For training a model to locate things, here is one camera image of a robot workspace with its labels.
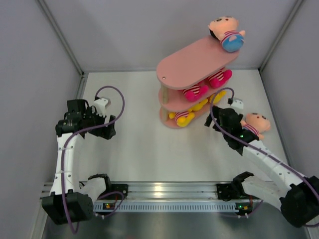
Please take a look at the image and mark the yellow plush toy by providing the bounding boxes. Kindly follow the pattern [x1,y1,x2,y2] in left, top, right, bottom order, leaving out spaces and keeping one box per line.
[187,99,208,112]
[208,90,227,104]
[168,111,195,127]

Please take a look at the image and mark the boy doll blue shorts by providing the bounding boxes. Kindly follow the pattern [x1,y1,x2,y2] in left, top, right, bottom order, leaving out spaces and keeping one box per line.
[241,113,271,140]

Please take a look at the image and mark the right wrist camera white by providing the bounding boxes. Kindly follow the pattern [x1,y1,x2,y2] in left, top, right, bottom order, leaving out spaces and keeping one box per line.
[228,98,244,111]

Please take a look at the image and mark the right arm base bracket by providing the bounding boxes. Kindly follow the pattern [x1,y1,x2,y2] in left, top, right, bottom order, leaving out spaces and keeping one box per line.
[216,183,259,201]

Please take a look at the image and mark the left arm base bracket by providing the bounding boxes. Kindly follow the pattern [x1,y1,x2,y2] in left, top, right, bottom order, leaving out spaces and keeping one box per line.
[79,181,129,201]

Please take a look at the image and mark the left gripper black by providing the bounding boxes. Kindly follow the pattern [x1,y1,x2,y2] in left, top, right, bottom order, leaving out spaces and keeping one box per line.
[82,107,115,139]

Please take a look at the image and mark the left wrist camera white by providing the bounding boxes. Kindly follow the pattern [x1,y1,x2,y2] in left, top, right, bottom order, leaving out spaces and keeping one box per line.
[93,97,111,117]

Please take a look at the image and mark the slotted cable duct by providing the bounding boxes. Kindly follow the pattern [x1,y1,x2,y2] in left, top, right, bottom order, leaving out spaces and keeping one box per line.
[93,201,250,213]

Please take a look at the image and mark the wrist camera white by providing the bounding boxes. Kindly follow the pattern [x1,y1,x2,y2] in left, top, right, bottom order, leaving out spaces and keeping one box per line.
[228,98,244,111]
[93,97,111,117]

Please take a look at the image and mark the pink white panda plush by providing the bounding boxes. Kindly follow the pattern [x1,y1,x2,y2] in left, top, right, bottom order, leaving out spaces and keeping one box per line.
[207,68,232,89]
[182,84,209,102]

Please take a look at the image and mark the pink three-tier shelf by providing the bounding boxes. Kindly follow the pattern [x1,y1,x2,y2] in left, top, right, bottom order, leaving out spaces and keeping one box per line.
[156,36,239,128]

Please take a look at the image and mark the boy doll on shelf top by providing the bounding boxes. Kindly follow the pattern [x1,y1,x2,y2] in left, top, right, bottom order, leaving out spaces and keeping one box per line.
[208,16,246,53]

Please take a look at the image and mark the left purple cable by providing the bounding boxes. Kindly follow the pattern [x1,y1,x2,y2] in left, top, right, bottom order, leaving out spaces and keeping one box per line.
[61,85,125,235]

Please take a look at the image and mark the aluminium mounting rail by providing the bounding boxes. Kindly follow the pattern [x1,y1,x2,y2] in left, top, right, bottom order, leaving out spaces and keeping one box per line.
[39,181,312,200]

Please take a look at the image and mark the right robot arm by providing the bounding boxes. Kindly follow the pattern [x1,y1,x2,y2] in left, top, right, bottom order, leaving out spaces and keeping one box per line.
[205,106,319,228]

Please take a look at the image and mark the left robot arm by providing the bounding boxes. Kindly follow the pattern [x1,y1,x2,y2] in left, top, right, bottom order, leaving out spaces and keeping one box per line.
[42,97,116,225]

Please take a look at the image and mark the yellow plush toy under shelf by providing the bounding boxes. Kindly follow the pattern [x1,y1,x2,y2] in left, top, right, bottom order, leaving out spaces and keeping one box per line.
[208,90,227,104]

